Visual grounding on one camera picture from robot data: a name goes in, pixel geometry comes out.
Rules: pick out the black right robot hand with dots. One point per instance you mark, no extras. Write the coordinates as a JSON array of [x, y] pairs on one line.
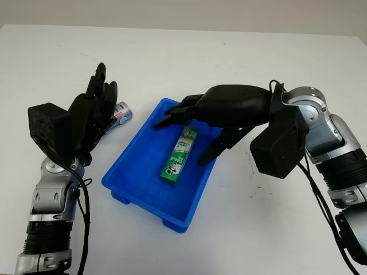
[[235, 106]]

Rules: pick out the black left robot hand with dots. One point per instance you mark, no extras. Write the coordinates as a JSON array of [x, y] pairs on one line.
[[86, 123]]

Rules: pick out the silver purple printed can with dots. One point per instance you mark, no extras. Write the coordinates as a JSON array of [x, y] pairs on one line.
[[124, 113]]

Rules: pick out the green toothpaste box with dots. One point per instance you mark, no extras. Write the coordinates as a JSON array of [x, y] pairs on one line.
[[177, 157]]

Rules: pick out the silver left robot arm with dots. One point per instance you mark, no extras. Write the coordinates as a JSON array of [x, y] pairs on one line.
[[48, 212]]

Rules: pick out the blue plastic tray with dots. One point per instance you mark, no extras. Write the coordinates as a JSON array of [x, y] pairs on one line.
[[149, 174]]

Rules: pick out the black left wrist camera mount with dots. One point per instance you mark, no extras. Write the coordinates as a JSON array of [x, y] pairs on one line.
[[48, 126]]

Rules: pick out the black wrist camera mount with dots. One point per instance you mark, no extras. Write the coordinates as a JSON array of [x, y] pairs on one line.
[[279, 146], [48, 126]]

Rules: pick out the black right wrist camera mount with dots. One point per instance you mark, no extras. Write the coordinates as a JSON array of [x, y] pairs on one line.
[[279, 146]]

